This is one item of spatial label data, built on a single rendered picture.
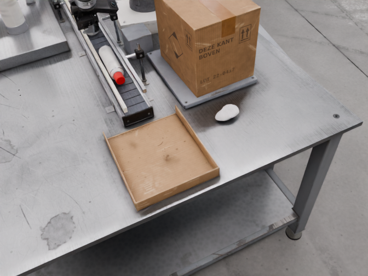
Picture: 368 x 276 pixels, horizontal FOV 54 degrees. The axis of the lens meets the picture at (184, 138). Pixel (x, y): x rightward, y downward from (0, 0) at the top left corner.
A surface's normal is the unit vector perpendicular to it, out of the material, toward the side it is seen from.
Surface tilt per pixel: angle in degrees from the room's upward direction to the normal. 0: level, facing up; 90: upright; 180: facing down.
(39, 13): 0
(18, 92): 0
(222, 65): 90
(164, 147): 0
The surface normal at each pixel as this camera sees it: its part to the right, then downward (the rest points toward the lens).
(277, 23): -0.06, -0.67
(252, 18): 0.47, 0.64
